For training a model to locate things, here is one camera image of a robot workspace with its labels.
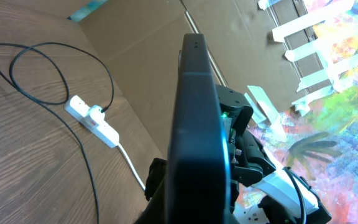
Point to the brown cardboard backdrop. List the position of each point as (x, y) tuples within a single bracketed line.
[(139, 41)]

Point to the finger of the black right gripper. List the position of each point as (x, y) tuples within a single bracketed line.
[(154, 212)]

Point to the white USB charger plug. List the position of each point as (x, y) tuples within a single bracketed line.
[(95, 116)]

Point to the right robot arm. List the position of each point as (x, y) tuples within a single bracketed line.
[(288, 197)]

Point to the blue Galaxy smartphone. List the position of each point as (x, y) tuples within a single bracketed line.
[(197, 185)]

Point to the colourful painted cloth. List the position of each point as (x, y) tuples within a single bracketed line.
[(307, 100)]

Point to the white power strip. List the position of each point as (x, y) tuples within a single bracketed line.
[(77, 108)]

